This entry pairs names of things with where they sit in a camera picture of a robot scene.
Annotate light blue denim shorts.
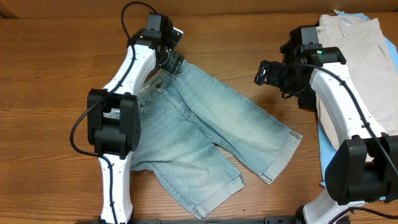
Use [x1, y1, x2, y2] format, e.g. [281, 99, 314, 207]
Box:
[131, 62, 302, 219]

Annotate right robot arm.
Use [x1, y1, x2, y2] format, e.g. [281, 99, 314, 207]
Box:
[254, 26, 397, 224]

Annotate black garment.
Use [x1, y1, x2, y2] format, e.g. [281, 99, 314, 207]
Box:
[297, 22, 319, 111]

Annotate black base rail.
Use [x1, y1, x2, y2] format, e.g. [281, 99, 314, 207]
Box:
[127, 216, 305, 224]

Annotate light blue shirt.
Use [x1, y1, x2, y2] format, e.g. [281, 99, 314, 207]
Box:
[317, 9, 398, 202]

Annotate beige shorts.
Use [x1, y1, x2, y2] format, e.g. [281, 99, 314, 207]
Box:
[317, 14, 397, 135]

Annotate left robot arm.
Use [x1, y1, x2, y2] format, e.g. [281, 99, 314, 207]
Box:
[86, 12, 184, 223]

